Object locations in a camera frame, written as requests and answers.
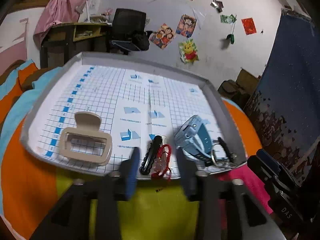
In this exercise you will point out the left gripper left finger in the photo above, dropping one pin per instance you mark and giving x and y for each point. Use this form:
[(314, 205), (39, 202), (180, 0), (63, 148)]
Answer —
[(110, 199)]

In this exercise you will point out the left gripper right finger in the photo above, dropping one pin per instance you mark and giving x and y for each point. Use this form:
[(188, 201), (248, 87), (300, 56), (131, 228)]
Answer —
[(227, 209)]

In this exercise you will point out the beige hair claw clip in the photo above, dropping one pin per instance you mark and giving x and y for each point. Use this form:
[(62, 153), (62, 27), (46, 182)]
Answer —
[(86, 142)]

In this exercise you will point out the colourful striped bedspread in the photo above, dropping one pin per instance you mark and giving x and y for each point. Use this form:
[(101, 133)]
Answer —
[(40, 201)]

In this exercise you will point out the blue starry hanging cloth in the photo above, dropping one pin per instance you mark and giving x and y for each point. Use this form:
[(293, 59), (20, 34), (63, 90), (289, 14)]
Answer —
[(284, 107)]

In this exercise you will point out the grey shallow tray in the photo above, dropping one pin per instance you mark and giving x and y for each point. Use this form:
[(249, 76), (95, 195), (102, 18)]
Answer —
[(136, 100)]

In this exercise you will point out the dark brown bag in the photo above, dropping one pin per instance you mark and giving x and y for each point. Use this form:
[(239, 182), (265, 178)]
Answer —
[(240, 90)]

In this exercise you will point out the winnie the pooh poster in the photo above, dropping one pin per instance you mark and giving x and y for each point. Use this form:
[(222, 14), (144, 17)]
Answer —
[(188, 51)]

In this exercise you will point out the wooden desk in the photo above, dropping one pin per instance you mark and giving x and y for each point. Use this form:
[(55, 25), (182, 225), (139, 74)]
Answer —
[(59, 43)]

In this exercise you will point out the red square paper decoration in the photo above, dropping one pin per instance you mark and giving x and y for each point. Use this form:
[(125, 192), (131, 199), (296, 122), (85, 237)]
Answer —
[(249, 26)]

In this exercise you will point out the black office chair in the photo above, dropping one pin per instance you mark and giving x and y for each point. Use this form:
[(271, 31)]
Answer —
[(127, 32)]

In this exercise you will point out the anime character poster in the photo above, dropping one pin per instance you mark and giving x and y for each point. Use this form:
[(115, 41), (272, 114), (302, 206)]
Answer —
[(186, 26)]

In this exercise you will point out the cartoon family poster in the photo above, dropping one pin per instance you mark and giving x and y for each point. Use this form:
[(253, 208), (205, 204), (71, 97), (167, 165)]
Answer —
[(162, 37)]

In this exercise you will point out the pink curtain right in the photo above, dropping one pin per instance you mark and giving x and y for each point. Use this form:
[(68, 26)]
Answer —
[(57, 12)]

